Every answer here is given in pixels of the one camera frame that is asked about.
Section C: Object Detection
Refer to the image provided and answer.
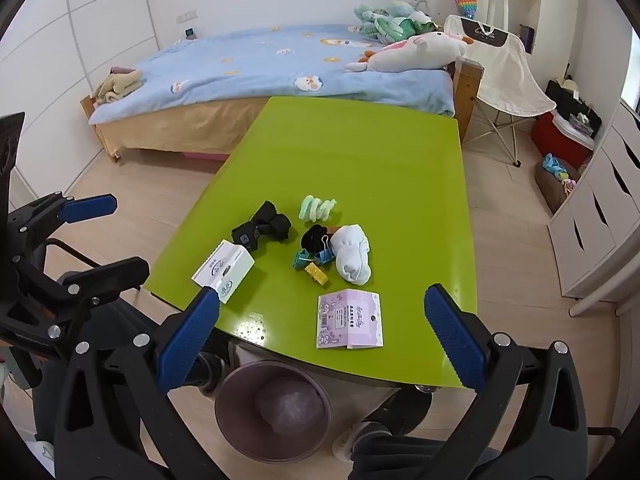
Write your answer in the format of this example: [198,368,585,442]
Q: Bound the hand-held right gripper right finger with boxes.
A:
[415,283,589,480]

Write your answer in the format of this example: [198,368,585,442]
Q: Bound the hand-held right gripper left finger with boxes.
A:
[52,286,223,480]

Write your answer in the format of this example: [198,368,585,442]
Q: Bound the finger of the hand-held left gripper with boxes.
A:
[9,191,118,257]
[15,256,150,347]

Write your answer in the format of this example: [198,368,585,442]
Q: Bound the white cardboard box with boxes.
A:
[192,239,256,305]

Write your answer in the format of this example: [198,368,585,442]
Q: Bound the black white shoe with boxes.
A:
[332,387,434,462]

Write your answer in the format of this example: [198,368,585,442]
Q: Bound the wooden bed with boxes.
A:
[80,56,486,163]

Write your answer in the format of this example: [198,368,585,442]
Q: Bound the purple paper card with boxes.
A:
[316,290,385,350]

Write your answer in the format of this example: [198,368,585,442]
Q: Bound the beige folded cloth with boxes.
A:
[92,69,144,107]

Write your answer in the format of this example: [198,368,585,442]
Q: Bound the black sock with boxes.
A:
[231,201,293,251]

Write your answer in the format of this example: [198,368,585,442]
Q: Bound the white sock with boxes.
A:
[330,224,373,288]

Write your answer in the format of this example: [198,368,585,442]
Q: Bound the mint green hair scrunchie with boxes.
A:
[298,193,338,224]

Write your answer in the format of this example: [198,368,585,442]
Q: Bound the brown basket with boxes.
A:
[534,159,583,215]

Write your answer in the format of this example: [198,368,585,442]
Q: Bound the white drawer cabinet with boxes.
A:
[547,100,640,303]

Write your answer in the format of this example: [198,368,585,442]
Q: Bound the blue yellow soft toy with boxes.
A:
[542,153,576,193]

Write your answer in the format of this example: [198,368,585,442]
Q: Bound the bed with blue blanket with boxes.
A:
[88,23,457,126]

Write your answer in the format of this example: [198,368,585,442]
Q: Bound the red storage box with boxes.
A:
[530,111,596,171]

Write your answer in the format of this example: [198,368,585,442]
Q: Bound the black bag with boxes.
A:
[544,79,603,138]

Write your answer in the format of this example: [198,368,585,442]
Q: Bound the white folding chair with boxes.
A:
[442,14,558,168]

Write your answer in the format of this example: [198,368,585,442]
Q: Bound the white pink plush toy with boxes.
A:
[345,30,475,73]

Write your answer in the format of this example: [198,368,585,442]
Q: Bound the green plush toy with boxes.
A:
[353,1,441,45]

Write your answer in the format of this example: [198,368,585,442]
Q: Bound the black hair tie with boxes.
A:
[300,225,331,252]

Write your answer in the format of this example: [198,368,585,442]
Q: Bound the white wall shelf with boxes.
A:
[487,0,545,56]

